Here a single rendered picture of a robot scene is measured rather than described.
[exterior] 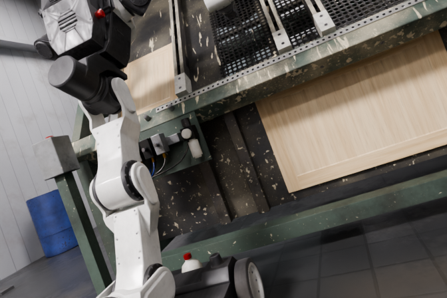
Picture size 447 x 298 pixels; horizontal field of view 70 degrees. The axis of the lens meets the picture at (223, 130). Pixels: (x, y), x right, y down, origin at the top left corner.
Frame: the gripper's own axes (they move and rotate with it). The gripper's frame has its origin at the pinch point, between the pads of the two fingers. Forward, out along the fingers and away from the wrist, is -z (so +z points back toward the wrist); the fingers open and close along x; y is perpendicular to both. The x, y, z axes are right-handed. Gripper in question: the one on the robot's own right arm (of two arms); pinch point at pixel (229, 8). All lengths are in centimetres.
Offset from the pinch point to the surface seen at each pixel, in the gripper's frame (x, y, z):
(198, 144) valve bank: -54, 33, 26
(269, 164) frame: -82, 11, -2
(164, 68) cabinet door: -12.0, 47.1, -11.2
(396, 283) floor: -116, -23, 61
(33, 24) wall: 192, 345, -331
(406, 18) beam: -38, -65, 19
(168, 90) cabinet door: -25, 45, 2
